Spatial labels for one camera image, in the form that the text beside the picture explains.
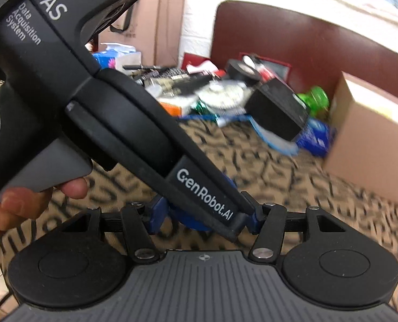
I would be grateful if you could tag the blue tissue pack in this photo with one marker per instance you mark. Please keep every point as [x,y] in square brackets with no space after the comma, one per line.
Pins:
[116,56]

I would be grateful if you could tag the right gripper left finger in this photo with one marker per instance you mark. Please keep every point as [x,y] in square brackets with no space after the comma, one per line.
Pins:
[139,222]

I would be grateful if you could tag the black marker pen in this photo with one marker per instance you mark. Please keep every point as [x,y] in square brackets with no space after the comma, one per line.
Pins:
[141,67]

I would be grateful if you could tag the floral white insole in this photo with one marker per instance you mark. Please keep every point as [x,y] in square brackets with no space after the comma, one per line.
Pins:
[224,95]

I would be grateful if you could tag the person's left hand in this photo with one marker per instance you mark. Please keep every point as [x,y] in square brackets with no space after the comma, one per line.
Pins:
[20,204]

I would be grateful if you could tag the small red jewelry box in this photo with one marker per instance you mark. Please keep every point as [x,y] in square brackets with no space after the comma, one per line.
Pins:
[192,59]

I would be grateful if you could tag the dark red headboard panel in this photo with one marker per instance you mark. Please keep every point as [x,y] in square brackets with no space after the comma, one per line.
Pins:
[317,51]

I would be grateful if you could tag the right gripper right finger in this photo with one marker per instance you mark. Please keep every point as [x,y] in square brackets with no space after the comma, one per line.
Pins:
[268,223]

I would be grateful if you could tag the black electrical tape roll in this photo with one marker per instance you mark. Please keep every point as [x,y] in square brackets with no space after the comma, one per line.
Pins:
[239,71]

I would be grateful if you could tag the red open gift box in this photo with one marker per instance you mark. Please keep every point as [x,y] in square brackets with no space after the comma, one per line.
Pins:
[267,68]

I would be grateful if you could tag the green plastic toy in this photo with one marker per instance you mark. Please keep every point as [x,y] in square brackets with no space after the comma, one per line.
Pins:
[316,100]

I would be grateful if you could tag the brown cardboard storage box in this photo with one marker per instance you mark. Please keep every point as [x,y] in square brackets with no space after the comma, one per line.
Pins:
[365,147]

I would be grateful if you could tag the blue medicine box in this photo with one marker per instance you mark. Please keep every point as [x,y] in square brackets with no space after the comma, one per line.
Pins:
[317,137]

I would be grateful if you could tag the black product box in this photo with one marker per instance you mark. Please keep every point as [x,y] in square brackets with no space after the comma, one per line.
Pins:
[276,108]

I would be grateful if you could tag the brown paper shopping bag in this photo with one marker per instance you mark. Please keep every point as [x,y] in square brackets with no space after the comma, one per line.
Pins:
[153,27]

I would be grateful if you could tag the orange white box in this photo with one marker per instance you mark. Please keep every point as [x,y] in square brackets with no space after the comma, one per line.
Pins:
[178,106]

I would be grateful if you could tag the letter pattern table cloth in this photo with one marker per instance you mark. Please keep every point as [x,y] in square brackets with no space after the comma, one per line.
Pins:
[293,181]

